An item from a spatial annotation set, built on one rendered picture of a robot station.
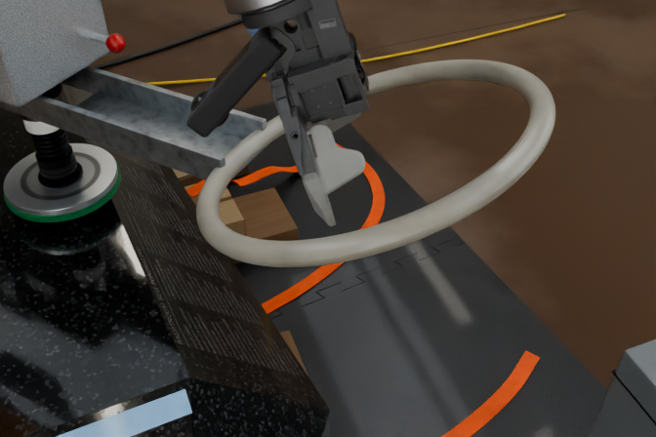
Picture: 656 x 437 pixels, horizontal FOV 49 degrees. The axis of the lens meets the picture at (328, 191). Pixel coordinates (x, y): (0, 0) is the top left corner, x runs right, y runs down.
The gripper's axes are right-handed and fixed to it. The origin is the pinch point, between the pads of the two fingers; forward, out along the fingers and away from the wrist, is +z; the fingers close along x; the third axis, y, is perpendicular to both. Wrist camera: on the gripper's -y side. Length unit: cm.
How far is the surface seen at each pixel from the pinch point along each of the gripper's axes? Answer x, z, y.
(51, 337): 25, 24, -57
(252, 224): 144, 78, -58
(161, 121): 45, 2, -31
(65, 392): 15, 28, -52
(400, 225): -1.0, 5.7, 6.0
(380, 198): 170, 96, -17
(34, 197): 52, 10, -63
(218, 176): 25.9, 6.0, -19.3
